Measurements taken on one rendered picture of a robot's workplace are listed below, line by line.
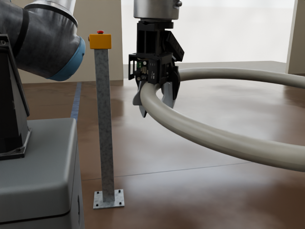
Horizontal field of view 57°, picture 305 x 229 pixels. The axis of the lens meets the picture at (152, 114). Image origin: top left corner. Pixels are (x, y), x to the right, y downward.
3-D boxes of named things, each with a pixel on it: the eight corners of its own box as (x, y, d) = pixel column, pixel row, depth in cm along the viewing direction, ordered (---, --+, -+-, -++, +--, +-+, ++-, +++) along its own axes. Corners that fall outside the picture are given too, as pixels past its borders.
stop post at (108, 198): (122, 190, 202) (117, 32, 171) (124, 206, 183) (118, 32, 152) (94, 192, 199) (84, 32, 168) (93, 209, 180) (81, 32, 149)
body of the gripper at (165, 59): (126, 83, 57) (127, 20, 53) (144, 75, 64) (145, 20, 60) (161, 88, 54) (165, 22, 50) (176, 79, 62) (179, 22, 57)
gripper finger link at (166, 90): (156, 128, 59) (150, 85, 57) (166, 119, 64) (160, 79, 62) (170, 128, 58) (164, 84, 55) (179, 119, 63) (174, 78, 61)
